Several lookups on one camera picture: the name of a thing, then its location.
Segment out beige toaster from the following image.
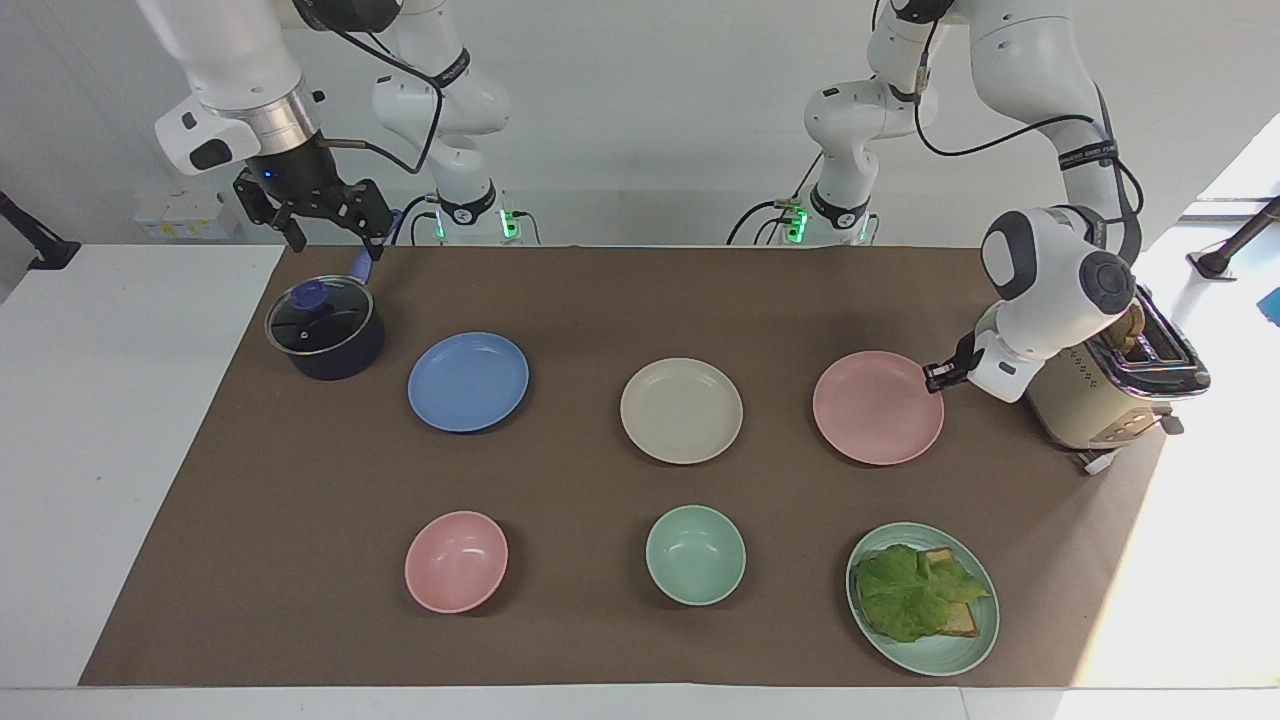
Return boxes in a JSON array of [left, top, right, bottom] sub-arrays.
[[1020, 284, 1212, 477]]

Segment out white wall socket box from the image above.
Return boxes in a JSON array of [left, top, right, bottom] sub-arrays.
[[133, 193, 243, 242]]

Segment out glass lid with blue knob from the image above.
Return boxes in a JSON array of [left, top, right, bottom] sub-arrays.
[[265, 277, 375, 358]]

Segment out green plate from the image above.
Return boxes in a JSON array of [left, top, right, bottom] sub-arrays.
[[845, 521, 1001, 678]]

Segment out black stand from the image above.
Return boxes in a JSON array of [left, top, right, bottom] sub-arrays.
[[1186, 194, 1280, 282], [0, 189, 82, 272]]

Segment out dark blue pot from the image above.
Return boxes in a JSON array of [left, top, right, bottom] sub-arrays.
[[264, 209, 404, 382]]

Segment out green bowl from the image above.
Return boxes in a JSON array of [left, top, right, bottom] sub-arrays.
[[644, 504, 748, 608]]

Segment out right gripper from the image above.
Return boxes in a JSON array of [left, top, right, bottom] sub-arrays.
[[233, 132, 394, 263]]

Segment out pink plate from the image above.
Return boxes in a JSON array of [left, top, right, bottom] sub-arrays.
[[811, 350, 946, 467]]

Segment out black cable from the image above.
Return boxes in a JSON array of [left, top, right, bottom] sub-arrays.
[[318, 20, 447, 177], [396, 193, 443, 247], [727, 150, 823, 247], [911, 18, 1145, 267]]

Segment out bread slice in toaster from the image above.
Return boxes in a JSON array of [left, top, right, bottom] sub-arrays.
[[1104, 303, 1148, 357]]

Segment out green lettuce leaf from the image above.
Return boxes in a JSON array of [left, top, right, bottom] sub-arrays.
[[854, 544, 992, 644]]

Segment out blue plate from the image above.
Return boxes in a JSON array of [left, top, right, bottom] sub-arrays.
[[407, 332, 531, 434]]

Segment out toasted bread slice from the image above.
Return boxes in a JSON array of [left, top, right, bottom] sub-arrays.
[[922, 547, 982, 639]]

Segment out pink bowl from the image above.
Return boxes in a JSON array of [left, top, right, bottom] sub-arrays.
[[403, 510, 510, 615]]

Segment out beige plate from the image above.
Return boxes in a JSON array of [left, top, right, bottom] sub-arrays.
[[619, 357, 745, 466]]

